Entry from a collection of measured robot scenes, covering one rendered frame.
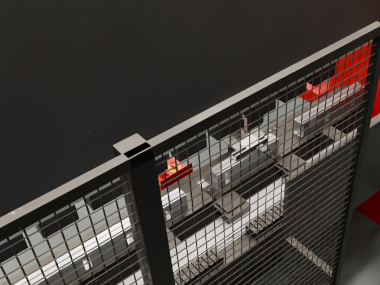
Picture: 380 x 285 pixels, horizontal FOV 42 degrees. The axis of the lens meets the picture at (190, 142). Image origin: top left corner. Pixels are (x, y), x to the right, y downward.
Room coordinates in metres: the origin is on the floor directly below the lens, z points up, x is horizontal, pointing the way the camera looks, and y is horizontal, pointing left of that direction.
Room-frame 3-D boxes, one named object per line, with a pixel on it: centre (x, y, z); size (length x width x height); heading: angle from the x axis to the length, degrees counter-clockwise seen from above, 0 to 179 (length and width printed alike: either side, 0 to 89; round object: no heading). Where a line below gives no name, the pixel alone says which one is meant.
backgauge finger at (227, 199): (1.46, -0.10, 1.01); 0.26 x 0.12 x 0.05; 34
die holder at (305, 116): (2.09, -0.75, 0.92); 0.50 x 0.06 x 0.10; 124
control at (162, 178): (1.88, 0.13, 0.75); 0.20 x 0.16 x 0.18; 126
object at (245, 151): (1.77, -0.28, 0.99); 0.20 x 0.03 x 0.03; 124
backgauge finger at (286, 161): (1.65, -0.39, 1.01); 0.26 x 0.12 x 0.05; 34
